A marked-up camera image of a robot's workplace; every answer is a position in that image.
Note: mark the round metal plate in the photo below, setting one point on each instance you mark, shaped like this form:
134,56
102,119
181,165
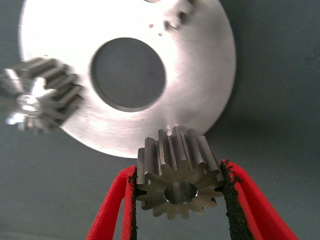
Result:
195,75

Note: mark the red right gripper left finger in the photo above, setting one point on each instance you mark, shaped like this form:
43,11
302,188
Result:
110,215

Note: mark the small steel gear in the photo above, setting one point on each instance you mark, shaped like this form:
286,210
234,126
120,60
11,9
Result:
180,175
180,15
37,97

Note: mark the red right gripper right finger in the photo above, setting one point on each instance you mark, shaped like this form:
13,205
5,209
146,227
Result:
255,212

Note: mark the dark grey table cloth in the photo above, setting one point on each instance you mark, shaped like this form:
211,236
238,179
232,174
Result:
275,100

